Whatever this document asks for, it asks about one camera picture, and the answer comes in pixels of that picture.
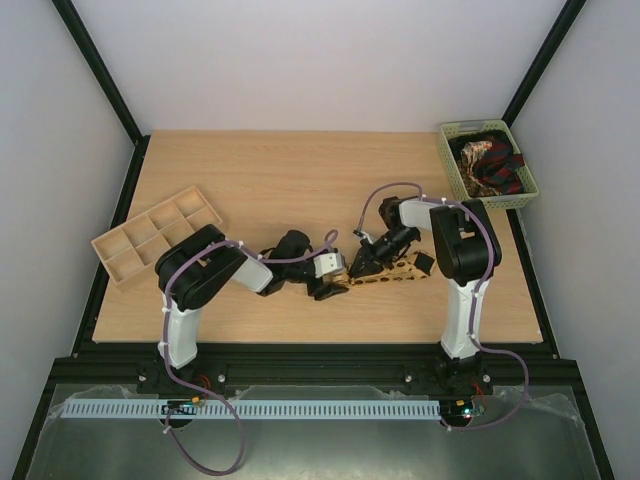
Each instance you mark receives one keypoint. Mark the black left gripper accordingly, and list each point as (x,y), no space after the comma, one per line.
(321,291)

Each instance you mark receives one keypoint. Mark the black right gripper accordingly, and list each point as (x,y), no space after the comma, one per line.
(373,251)

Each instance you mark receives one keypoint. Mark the yellow beetle print tie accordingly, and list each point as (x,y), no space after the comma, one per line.
(417,265)

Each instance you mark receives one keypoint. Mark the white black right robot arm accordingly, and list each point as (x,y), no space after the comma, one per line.
(466,252)

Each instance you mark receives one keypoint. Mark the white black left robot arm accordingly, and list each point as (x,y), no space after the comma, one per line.
(194,271)

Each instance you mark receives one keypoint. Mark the green perforated plastic basket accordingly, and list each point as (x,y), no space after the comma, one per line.
(452,138)

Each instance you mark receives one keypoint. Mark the floral patterned tie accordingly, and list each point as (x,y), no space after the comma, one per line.
(472,152)

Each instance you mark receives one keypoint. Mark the wooden compartment tray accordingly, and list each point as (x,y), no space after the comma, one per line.
(130,250)

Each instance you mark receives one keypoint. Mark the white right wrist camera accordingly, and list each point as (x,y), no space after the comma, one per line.
(365,235)

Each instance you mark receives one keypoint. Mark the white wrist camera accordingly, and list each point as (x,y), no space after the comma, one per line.
(331,264)
(365,235)

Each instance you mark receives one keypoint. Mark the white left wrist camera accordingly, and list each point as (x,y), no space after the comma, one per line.
(331,264)

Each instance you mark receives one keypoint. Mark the light blue slotted cable duct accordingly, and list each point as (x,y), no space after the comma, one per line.
(423,410)

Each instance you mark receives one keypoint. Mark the black aluminium frame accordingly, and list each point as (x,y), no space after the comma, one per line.
(305,365)

